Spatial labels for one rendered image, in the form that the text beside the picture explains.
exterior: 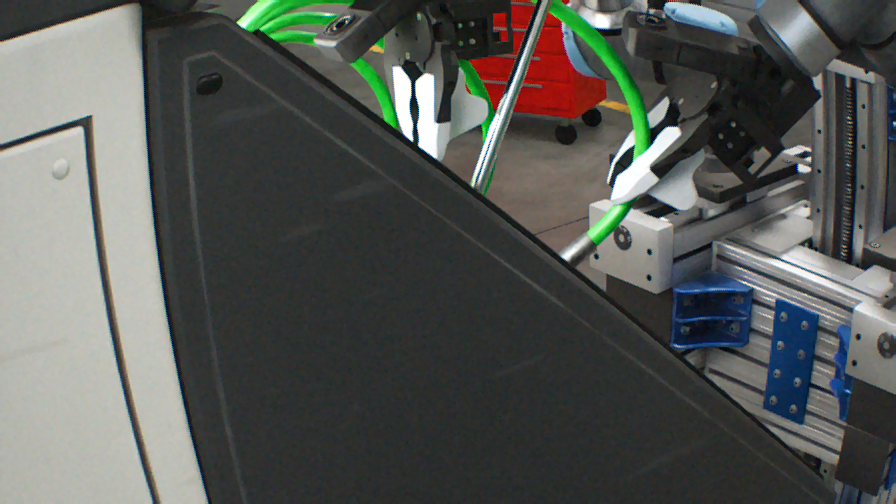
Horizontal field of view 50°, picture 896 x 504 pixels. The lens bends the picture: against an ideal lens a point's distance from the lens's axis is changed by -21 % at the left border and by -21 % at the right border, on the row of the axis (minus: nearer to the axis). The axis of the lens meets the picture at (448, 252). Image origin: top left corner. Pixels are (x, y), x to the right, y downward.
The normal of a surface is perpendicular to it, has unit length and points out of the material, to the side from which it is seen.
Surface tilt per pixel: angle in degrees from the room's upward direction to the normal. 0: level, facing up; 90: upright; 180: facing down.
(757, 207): 90
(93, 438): 90
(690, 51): 103
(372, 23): 90
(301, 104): 90
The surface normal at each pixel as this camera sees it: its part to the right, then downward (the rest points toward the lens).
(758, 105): -0.03, 0.57
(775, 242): -0.05, -0.93
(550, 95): -0.46, 0.34
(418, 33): -0.83, 0.23
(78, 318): 0.56, 0.28
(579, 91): 0.89, 0.13
